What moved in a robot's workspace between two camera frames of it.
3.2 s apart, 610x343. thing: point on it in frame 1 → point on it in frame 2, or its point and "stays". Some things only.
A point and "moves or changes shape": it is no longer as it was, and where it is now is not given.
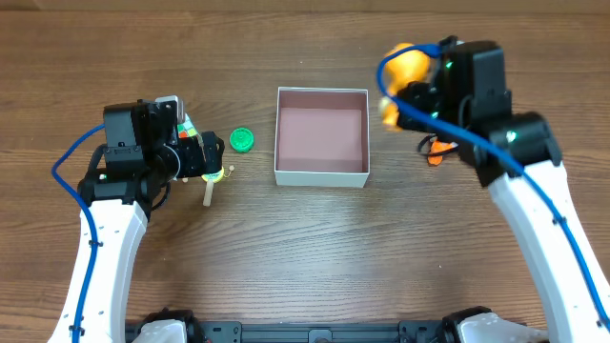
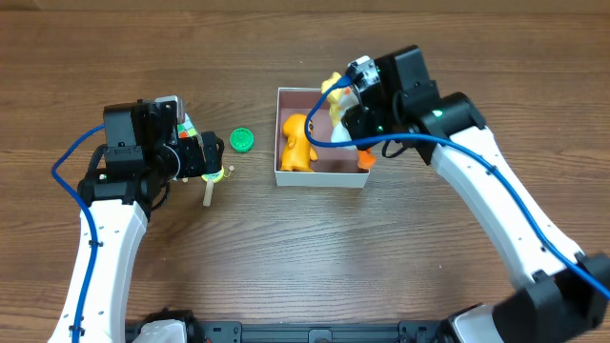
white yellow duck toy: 438,147 moves or changes shape
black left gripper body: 204,155 stays
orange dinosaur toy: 400,70 moves or changes shape
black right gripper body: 407,107 → 353,120
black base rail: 396,332 stays
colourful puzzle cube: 186,129 stays
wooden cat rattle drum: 211,178 stays
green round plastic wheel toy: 241,139 stays
